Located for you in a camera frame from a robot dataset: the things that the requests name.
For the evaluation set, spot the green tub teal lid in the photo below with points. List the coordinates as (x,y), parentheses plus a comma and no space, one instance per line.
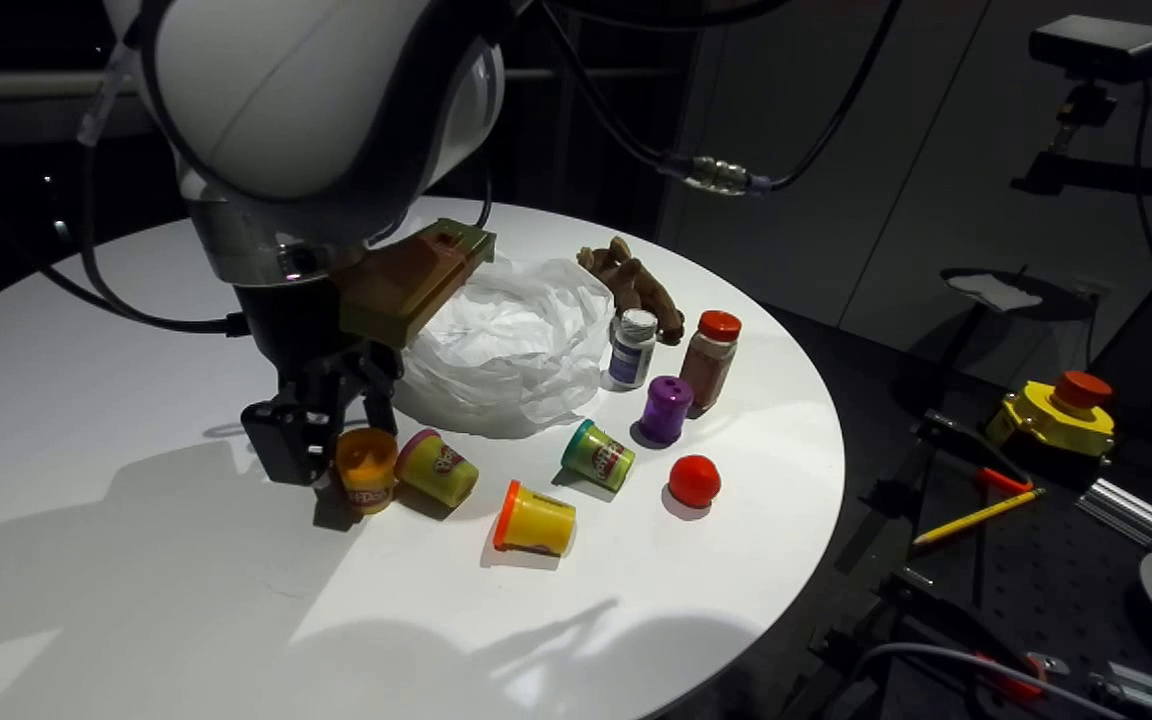
(596,456)

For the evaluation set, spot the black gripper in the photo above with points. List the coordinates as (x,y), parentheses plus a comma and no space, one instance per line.
(317,335)

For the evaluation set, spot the brown moose plush toy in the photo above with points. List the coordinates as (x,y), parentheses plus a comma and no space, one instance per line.
(630,282)

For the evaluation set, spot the large yellow tub orange lid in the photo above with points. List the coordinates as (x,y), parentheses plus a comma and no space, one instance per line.
(536,521)

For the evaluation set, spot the white plastic bag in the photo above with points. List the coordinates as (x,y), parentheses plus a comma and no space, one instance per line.
(511,344)

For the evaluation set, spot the black camera on stand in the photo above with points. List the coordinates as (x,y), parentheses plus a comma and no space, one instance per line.
(1107,47)

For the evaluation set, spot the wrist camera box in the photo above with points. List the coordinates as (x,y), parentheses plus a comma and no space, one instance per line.
(408,282)

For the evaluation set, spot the grey plate on tripod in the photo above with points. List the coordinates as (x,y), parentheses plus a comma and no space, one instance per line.
(1017,289)

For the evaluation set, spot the orange-lid spice jar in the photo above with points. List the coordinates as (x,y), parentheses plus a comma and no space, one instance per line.
(711,362)

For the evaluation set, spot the yellow-green tub pink lid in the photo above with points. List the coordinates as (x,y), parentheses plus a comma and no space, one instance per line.
(436,473)

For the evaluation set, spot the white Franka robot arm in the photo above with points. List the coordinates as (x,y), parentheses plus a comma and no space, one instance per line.
(308,95)

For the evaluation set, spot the red toy strawberry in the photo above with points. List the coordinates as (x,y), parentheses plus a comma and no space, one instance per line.
(695,482)

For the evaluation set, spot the aluminium extrusion bar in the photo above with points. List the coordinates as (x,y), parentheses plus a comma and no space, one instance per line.
(1137,511)

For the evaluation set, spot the purple shaker container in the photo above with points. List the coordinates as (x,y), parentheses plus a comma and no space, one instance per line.
(663,408)

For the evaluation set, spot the grey horizontal railing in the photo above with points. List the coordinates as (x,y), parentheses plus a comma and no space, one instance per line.
(18,86)

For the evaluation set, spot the yellow emergency stop button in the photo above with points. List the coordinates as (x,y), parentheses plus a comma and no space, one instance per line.
(1056,412)

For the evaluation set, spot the yellow pencil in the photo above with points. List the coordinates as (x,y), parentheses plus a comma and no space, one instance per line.
(976,519)

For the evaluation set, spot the small white-lid jar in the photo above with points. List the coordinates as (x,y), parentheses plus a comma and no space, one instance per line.
(630,351)

